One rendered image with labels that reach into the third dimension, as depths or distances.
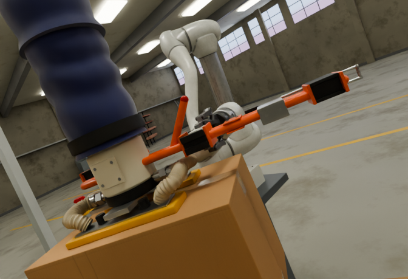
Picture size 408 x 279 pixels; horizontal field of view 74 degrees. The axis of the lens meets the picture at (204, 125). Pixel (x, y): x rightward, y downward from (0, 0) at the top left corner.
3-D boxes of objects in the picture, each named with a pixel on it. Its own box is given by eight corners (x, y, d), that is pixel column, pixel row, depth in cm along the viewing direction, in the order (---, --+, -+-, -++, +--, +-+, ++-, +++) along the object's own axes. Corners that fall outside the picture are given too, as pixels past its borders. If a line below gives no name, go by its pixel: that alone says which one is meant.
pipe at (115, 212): (66, 234, 74) (57, 216, 73) (113, 196, 98) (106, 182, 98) (173, 196, 66) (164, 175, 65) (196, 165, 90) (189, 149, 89)
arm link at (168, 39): (165, 46, 125) (190, 36, 129) (151, 29, 136) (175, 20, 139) (170, 68, 136) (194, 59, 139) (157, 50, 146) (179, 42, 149)
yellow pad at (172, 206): (67, 251, 72) (59, 234, 72) (89, 230, 82) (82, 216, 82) (177, 213, 64) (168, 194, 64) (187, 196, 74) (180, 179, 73)
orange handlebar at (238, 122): (53, 205, 85) (47, 195, 84) (105, 173, 114) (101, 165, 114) (355, 84, 62) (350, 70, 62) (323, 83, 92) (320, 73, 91)
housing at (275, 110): (263, 126, 68) (256, 109, 67) (262, 121, 74) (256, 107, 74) (290, 115, 66) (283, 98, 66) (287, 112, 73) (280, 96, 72)
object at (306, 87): (314, 105, 64) (306, 86, 63) (308, 103, 71) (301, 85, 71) (350, 90, 62) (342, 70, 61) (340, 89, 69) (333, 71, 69)
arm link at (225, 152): (201, 175, 156) (185, 141, 154) (227, 161, 160) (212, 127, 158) (208, 180, 140) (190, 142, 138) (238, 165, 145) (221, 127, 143)
